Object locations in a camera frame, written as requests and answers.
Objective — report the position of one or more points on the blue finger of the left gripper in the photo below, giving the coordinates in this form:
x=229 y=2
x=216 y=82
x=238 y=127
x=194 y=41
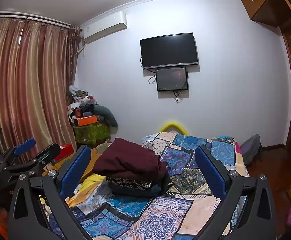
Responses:
x=25 y=146
x=43 y=158

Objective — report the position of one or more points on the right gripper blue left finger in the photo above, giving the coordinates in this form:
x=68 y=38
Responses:
x=70 y=174

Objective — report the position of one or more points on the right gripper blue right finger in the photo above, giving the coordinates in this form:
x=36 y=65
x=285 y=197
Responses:
x=213 y=171

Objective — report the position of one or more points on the maroon button shirt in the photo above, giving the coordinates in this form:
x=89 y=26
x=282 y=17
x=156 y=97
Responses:
x=127 y=160

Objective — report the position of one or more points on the dark blue folded clothes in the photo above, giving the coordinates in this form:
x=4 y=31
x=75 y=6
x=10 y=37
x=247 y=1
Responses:
x=159 y=188

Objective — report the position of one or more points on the red tissue box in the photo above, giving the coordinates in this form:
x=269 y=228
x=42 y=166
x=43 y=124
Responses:
x=65 y=151

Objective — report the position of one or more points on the yellow garment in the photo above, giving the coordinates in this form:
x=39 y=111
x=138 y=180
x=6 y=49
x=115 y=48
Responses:
x=86 y=188

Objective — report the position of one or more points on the green patterned storage box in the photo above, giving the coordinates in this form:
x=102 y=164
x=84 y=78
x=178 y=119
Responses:
x=92 y=134

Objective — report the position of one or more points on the blue patchwork bedspread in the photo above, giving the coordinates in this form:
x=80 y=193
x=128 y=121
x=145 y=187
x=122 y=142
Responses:
x=179 y=211

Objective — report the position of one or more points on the grey purple backpack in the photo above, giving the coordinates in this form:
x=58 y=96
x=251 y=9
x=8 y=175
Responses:
x=250 y=148

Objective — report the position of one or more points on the orange box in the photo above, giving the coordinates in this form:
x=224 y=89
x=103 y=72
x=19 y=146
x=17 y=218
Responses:
x=85 y=120

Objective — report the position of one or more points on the navy patterned folded garment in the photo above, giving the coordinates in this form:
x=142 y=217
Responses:
x=128 y=184

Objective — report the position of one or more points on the clutter pile in corner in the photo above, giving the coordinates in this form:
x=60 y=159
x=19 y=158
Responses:
x=82 y=102

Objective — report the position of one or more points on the yellow headboard pad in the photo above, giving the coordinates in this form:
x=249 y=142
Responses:
x=174 y=126

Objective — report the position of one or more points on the red striped curtain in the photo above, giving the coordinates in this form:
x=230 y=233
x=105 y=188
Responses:
x=38 y=62

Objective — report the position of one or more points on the wooden overhead cabinet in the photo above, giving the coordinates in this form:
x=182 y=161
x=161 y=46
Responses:
x=270 y=12

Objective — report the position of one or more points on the small black wall monitor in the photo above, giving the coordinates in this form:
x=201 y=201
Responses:
x=171 y=79

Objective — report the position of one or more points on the wall mounted black television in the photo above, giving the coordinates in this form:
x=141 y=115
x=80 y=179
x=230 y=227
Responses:
x=169 y=51

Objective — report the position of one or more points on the white wall air conditioner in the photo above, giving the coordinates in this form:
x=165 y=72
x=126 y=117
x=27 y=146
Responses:
x=96 y=29

